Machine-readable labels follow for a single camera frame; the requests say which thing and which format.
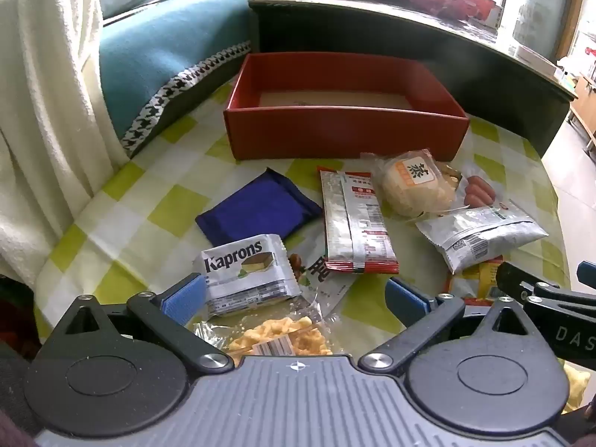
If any round bun in wrapper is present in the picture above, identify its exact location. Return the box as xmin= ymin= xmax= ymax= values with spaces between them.
xmin=361 ymin=149 xmax=456 ymax=218

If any sausage snack packet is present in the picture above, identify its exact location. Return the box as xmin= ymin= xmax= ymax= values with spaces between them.
xmin=437 ymin=162 xmax=506 ymax=211

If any wooden shelf unit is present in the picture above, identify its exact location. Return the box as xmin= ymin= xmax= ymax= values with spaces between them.
xmin=567 ymin=74 xmax=595 ymax=159

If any white nut snack packet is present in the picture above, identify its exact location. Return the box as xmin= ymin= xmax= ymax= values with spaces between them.
xmin=286 ymin=220 xmax=356 ymax=316

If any orange red small packet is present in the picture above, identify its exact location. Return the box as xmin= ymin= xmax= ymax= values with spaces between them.
xmin=447 ymin=256 xmax=503 ymax=303

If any red and silver snack packet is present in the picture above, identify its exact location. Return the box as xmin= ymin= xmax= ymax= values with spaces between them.
xmin=318 ymin=168 xmax=399 ymax=275

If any dark wooden coffee table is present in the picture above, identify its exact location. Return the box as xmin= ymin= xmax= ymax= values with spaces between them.
xmin=248 ymin=0 xmax=576 ymax=153

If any clear waffle snack bag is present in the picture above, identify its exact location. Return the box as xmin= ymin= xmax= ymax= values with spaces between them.
xmin=189 ymin=298 xmax=343 ymax=365

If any Kaprons wafer packet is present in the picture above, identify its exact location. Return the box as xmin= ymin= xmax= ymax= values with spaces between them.
xmin=194 ymin=234 xmax=301 ymax=317

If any red cardboard box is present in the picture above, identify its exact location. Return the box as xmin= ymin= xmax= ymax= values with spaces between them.
xmin=223 ymin=51 xmax=470 ymax=162

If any white fluffy blanket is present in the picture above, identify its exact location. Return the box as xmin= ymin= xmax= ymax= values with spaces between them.
xmin=1 ymin=0 xmax=127 ymax=286

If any blue snack packet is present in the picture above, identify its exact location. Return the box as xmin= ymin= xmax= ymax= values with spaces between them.
xmin=195 ymin=168 xmax=322 ymax=246

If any silver foil snack bag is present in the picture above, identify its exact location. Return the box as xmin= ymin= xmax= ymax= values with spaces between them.
xmin=416 ymin=200 xmax=549 ymax=273

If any teal houndstooth-trimmed cushion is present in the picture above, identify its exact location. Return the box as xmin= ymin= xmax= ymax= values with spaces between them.
xmin=100 ymin=0 xmax=254 ymax=156

